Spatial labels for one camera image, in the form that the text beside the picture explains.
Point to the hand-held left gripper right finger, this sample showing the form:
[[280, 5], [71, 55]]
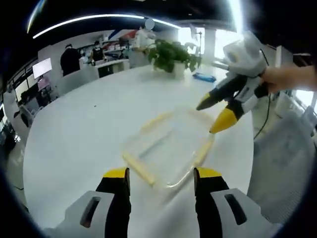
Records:
[[210, 198]]

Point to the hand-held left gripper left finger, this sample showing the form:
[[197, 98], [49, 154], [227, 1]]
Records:
[[111, 198]]

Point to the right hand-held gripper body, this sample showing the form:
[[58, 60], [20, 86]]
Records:
[[247, 57]]

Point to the clear container with yellow buckles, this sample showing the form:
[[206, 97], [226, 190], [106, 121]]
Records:
[[171, 151]]

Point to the person's right hand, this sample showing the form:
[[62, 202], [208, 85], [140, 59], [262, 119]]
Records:
[[275, 79]]

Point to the blue packet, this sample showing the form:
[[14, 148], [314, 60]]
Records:
[[204, 77]]

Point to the green potted plant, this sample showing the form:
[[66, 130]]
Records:
[[171, 53]]

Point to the white counter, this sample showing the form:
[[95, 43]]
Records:
[[109, 68]]

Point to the bright monitor screen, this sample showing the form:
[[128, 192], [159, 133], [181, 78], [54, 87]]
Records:
[[42, 67]]

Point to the long ceiling light strip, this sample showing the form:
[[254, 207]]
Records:
[[86, 21]]

